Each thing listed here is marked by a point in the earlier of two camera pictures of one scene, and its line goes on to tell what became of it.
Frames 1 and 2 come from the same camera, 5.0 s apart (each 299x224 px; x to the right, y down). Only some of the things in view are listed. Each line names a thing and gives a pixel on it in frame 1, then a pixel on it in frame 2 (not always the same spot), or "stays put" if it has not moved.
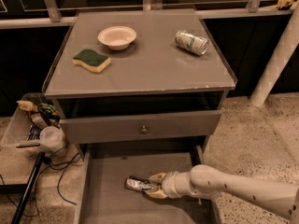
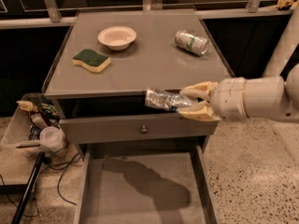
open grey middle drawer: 102,197 stays put
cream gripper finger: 157,192 → 201,111
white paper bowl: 118,37 stays put
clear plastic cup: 52,138 stays put
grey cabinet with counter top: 144,77 stays put
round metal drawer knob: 144,130 stays put
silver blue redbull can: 134,184 → 163,99
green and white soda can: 195,44 stays put
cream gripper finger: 158,177 → 205,90
